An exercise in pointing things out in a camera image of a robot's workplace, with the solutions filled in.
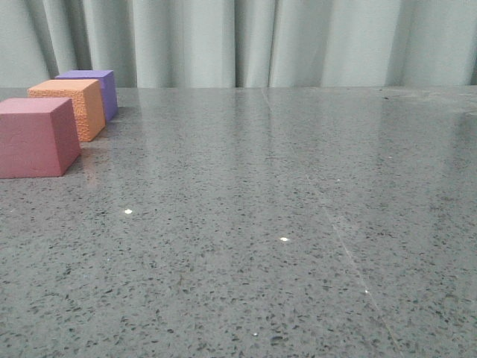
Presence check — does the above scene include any orange foam cube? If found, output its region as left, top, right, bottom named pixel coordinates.
left=28, top=79, right=106, bottom=142

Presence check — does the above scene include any pale green curtain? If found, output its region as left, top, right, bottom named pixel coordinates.
left=1, top=1, right=476, bottom=88

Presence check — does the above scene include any purple foam cube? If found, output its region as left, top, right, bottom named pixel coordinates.
left=55, top=69, right=119, bottom=122

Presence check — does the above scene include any pink foam cube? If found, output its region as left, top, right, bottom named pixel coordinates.
left=1, top=98, right=80, bottom=179

